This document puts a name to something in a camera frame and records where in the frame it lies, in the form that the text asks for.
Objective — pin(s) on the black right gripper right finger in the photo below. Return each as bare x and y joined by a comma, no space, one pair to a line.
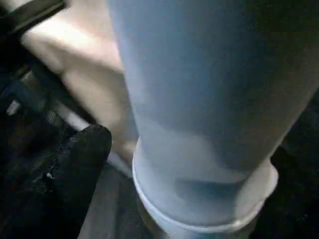
294,206

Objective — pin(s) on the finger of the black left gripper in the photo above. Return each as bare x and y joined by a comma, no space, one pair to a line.
62,94

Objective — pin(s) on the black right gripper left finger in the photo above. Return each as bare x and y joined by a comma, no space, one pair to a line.
72,174

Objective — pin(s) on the white plastic table top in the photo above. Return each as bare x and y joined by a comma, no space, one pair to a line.
82,62

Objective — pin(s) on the white plastic table leg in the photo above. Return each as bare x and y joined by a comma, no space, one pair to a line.
199,99

